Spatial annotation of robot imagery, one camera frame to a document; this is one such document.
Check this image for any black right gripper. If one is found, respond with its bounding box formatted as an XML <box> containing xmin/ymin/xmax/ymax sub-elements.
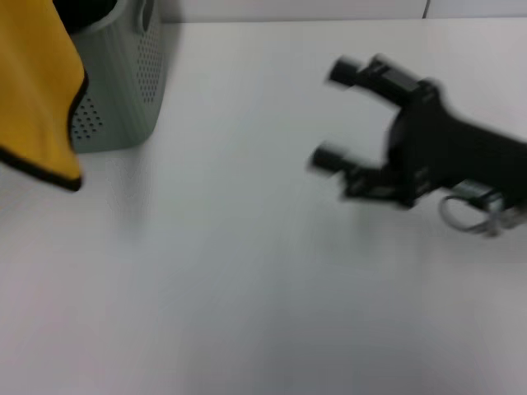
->
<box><xmin>306</xmin><ymin>53</ymin><xmax>527</xmax><ymax>210</ymax></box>

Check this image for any yellow and dark green towel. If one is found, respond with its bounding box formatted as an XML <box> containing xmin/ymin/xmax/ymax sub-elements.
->
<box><xmin>0</xmin><ymin>0</ymin><xmax>90</xmax><ymax>193</ymax></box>

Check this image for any grey-green perforated storage basket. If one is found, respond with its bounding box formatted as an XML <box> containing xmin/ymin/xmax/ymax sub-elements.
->
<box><xmin>68</xmin><ymin>0</ymin><xmax>166</xmax><ymax>156</ymax></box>

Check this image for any thin looped gripper cable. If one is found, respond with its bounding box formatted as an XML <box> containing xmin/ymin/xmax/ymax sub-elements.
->
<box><xmin>441</xmin><ymin>194</ymin><xmax>495</xmax><ymax>235</ymax></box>

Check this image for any silver cable connector plug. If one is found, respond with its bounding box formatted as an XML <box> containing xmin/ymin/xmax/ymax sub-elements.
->
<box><xmin>452</xmin><ymin>182</ymin><xmax>526</xmax><ymax>239</ymax></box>

